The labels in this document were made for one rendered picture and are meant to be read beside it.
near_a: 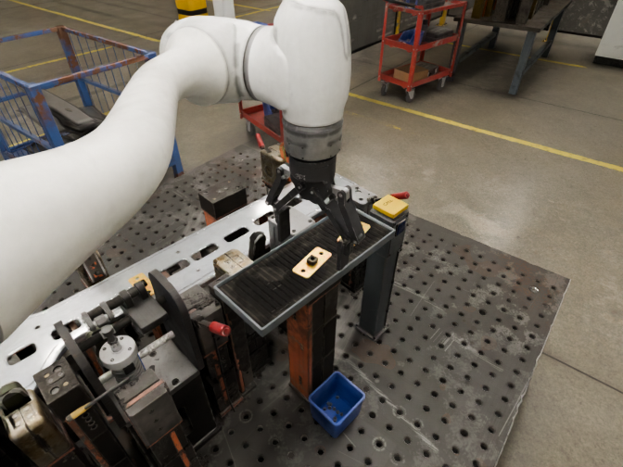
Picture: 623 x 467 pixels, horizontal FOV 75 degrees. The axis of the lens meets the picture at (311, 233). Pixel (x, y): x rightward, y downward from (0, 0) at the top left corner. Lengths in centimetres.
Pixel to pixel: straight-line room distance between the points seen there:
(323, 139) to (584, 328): 215
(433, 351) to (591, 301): 159
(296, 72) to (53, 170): 34
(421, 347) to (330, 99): 87
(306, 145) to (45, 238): 40
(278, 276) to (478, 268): 94
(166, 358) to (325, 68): 66
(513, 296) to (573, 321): 109
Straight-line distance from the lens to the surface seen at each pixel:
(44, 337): 103
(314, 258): 78
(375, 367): 120
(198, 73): 58
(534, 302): 151
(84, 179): 29
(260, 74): 58
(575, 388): 229
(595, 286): 284
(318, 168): 62
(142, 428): 80
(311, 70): 54
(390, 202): 96
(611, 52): 695
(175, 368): 92
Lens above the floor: 171
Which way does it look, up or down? 40 degrees down
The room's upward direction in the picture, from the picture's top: straight up
